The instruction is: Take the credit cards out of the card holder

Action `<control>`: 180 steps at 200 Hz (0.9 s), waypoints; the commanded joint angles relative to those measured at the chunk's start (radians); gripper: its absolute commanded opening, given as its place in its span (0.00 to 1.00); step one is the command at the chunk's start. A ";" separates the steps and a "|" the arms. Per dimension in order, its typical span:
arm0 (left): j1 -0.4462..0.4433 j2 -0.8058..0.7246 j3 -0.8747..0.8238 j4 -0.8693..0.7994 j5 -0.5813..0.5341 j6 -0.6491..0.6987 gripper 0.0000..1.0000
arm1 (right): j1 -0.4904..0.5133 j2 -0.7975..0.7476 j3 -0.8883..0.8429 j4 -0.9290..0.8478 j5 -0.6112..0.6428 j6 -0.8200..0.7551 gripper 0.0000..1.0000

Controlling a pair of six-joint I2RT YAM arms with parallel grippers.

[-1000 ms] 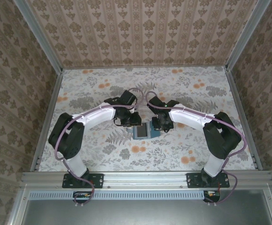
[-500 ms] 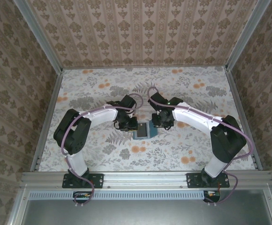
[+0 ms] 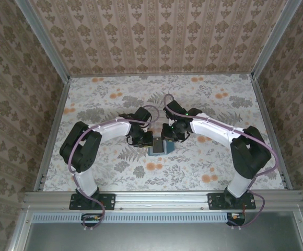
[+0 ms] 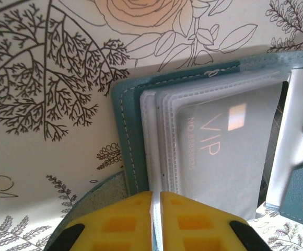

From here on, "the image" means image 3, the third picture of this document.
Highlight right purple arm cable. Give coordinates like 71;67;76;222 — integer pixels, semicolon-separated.
163;94;279;231

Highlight dark credit card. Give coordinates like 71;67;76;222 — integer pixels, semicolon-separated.
153;138;164;154

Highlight blue leather card holder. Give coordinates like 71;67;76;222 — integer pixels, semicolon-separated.
147;135;176;157

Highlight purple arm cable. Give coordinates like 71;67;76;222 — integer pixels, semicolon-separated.
163;94;279;231
68;104;160;231

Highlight right aluminium side rail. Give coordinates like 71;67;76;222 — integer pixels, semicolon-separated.
250;75;293;190

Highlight left aluminium side rail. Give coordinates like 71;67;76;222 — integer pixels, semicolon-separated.
33;77;71;191

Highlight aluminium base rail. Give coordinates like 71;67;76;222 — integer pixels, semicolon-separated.
23;190;303;210

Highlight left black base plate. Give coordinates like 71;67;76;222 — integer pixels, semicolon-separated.
69;192;115;211

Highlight black wired connector box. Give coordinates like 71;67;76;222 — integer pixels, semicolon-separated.
81;213;103;227
226;212;246;226

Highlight right aluminium upright post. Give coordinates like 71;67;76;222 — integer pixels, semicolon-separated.
250;0;303;79

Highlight aluminium side rail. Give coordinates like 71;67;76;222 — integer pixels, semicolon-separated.
33;77;71;191
250;75;293;190

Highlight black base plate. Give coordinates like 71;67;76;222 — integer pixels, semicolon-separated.
69;192;115;211
208;192;257;211

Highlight floral table cover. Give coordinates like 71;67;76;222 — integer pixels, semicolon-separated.
40;74;285;191

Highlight grey metal panel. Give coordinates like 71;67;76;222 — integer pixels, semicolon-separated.
6;209;303;251

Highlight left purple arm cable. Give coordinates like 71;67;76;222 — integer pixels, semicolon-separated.
68;104;160;231

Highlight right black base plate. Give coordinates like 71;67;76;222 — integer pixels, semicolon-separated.
208;192;257;211

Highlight grey slotted cable duct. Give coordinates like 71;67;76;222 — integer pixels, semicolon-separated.
32;212;229;223

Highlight left aluminium upright post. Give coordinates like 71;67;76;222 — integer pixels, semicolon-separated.
14;0;71;81

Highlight aluminium upright post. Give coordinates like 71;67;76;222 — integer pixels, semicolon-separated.
14;0;71;81
250;0;303;79

